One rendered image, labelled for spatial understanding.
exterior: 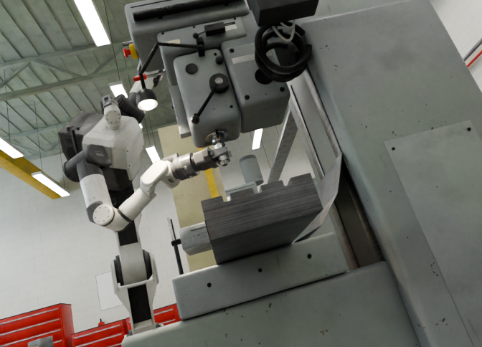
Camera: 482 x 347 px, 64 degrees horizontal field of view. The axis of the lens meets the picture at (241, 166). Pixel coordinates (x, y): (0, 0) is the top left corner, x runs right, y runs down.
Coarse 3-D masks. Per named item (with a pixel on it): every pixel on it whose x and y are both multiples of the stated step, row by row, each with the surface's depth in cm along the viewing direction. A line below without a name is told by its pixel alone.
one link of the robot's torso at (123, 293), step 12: (156, 276) 179; (120, 288) 172; (132, 288) 176; (144, 288) 178; (120, 300) 173; (132, 300) 176; (144, 300) 178; (132, 312) 176; (144, 312) 178; (132, 324) 171; (144, 324) 175; (156, 324) 180
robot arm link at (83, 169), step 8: (80, 152) 152; (72, 160) 152; (80, 160) 150; (88, 160) 150; (72, 168) 152; (80, 168) 149; (88, 168) 149; (96, 168) 150; (72, 176) 153; (80, 176) 148
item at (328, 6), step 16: (320, 0) 154; (336, 0) 154; (352, 0) 154; (368, 0) 154; (384, 0) 155; (400, 0) 155; (240, 16) 150; (320, 16) 150; (256, 32) 147; (288, 32) 148; (224, 48) 145; (288, 48) 149; (288, 64) 159
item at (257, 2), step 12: (252, 0) 123; (264, 0) 120; (276, 0) 120; (288, 0) 120; (300, 0) 120; (312, 0) 121; (252, 12) 127; (264, 12) 120; (276, 12) 121; (288, 12) 123; (300, 12) 124; (312, 12) 126; (264, 24) 125
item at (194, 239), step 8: (200, 224) 124; (184, 232) 123; (192, 232) 123; (200, 232) 123; (184, 240) 122; (192, 240) 122; (200, 240) 122; (208, 240) 122; (184, 248) 121; (192, 248) 123; (200, 248) 127; (208, 248) 131
